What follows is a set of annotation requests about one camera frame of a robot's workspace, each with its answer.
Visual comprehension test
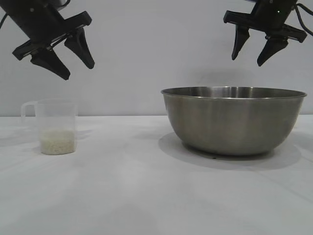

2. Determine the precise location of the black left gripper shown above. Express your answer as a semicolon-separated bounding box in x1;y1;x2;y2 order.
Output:
0;0;95;81

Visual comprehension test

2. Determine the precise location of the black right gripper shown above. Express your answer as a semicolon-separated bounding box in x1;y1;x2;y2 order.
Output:
224;0;308;67

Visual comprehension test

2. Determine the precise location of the clear plastic measuring cup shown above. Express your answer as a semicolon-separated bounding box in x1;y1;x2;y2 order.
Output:
21;98;79;155

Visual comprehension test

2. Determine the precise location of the stainless steel mixing bowl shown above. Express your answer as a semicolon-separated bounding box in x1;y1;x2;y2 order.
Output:
160;86;308;157

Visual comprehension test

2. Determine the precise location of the white uncooked rice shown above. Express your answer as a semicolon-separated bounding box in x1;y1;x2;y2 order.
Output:
40;130;74;155

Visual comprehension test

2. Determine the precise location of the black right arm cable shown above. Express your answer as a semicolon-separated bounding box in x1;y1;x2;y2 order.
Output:
292;1;313;34

